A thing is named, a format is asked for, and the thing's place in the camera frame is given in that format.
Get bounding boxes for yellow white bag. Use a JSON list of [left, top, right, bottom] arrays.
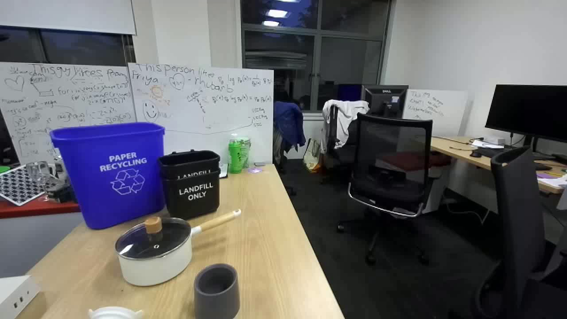
[[304, 138, 325, 175]]

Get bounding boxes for blue jacket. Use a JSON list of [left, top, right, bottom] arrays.
[[273, 99, 309, 154]]

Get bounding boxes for green bottle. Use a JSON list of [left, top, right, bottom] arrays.
[[227, 131, 254, 175]]

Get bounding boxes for white cloth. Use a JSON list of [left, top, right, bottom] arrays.
[[321, 97, 371, 151]]

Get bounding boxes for whiteboard with smiley drawing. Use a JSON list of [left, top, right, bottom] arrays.
[[128, 62, 277, 167]]

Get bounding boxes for black landfill bin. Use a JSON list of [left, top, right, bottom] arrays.
[[158, 149, 222, 220]]

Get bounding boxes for black mesh office chair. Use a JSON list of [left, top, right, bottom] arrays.
[[335, 112, 436, 266], [475, 145, 567, 319]]

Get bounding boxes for small black computer monitor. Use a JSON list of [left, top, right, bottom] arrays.
[[362, 83, 412, 120]]

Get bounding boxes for glass lid wooden knob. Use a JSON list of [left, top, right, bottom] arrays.
[[116, 214, 194, 260]]

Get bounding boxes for gray cylindrical cup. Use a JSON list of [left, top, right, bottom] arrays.
[[194, 262, 242, 319]]

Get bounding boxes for small whiteboard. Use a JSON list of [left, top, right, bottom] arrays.
[[403, 87, 470, 138]]

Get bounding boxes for blue paper recycling bin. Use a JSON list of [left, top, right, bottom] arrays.
[[48, 120, 169, 230]]

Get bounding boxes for wooden office desk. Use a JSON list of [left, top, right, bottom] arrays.
[[431, 136, 567, 197]]

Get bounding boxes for whiteboard with dense writing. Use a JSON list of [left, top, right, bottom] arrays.
[[0, 60, 139, 167]]

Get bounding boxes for red table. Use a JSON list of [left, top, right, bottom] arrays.
[[0, 197, 82, 220]]

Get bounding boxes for black white dotted board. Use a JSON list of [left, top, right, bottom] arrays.
[[0, 161, 68, 207]]

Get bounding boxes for white power box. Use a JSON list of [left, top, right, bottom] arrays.
[[0, 273, 43, 319]]

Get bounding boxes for window with dark frame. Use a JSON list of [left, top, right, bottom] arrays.
[[240, 0, 396, 112]]

